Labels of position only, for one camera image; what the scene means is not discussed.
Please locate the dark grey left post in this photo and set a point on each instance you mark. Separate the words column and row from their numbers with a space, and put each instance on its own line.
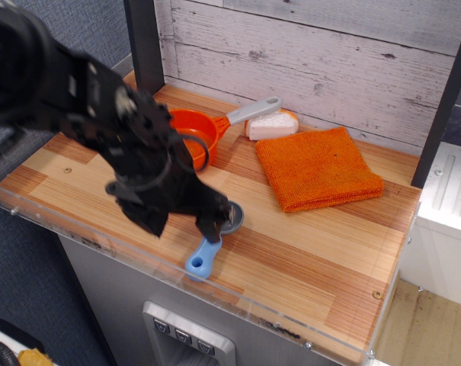
column 144, row 43

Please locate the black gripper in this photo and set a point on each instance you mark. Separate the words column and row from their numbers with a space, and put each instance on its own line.
column 152, row 182

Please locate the blue and grey scoop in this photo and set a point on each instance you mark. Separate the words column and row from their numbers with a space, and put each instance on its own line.
column 199, row 264

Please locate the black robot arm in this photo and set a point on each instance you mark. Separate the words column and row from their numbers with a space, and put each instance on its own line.
column 46, row 86

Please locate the clear acrylic table guard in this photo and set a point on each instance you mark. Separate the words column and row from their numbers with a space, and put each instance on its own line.
column 286, row 289

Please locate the dark grey right post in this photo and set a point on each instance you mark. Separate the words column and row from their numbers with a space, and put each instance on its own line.
column 440, row 123

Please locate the grey toy fridge cabinet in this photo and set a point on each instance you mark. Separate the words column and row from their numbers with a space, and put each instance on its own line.
column 150, row 321

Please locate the white toy sink unit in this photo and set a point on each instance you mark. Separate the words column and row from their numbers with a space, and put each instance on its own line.
column 431, row 258

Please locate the dark grey post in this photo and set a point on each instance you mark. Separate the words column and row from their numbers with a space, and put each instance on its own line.
column 144, row 43
column 440, row 123

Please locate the orange folded cloth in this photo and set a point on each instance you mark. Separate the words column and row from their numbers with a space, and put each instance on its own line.
column 316, row 169

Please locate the orange pot with grey handle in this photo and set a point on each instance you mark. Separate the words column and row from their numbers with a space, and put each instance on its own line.
column 201, row 133

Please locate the white and orange cheese wedge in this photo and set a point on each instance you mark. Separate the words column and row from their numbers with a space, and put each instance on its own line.
column 278, row 124

